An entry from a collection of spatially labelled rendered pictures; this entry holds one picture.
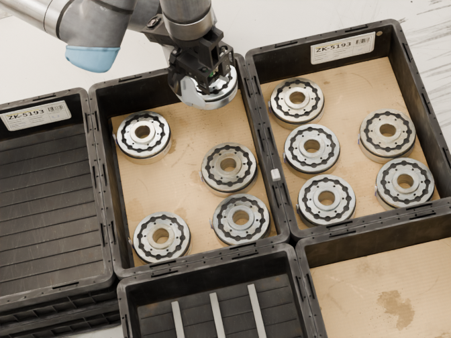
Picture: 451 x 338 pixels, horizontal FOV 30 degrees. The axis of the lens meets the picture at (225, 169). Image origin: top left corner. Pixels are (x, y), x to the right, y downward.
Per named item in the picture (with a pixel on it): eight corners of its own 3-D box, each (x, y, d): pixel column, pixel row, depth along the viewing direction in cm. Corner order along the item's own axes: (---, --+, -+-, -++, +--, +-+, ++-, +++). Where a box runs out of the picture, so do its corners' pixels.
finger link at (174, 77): (175, 101, 141) (174, 65, 134) (168, 97, 142) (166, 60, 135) (193, 86, 144) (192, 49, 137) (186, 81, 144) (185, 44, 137)
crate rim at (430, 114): (243, 58, 160) (242, 50, 158) (396, 24, 161) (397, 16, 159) (292, 245, 141) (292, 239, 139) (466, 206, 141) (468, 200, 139)
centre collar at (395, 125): (370, 123, 156) (371, 121, 156) (396, 117, 156) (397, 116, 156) (378, 145, 154) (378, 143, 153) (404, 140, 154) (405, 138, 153)
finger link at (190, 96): (201, 128, 144) (201, 92, 137) (174, 111, 147) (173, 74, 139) (212, 117, 146) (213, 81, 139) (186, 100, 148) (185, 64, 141)
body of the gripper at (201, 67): (208, 99, 137) (199, 55, 126) (168, 74, 140) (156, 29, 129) (237, 67, 139) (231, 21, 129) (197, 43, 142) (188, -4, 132)
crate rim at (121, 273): (89, 91, 160) (86, 84, 158) (243, 58, 160) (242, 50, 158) (117, 284, 141) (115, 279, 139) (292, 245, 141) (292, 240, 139)
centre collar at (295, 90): (281, 91, 161) (281, 89, 161) (306, 86, 161) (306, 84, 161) (287, 112, 159) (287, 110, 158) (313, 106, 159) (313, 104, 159)
